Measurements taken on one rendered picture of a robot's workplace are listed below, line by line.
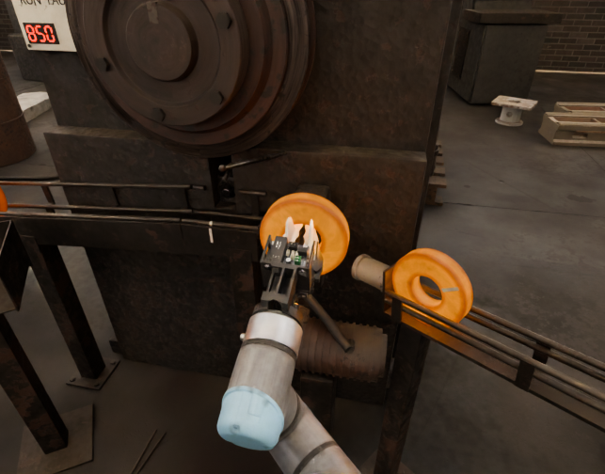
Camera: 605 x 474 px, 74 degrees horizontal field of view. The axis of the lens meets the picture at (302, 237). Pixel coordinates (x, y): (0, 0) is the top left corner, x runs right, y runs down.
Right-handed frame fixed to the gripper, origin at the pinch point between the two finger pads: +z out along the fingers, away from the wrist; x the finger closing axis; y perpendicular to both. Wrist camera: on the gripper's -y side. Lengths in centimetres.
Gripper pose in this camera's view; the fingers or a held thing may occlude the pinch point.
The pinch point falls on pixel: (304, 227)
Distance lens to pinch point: 70.2
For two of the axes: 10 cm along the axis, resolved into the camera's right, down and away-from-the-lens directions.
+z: 2.0, -7.5, 6.3
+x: -9.8, -1.3, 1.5
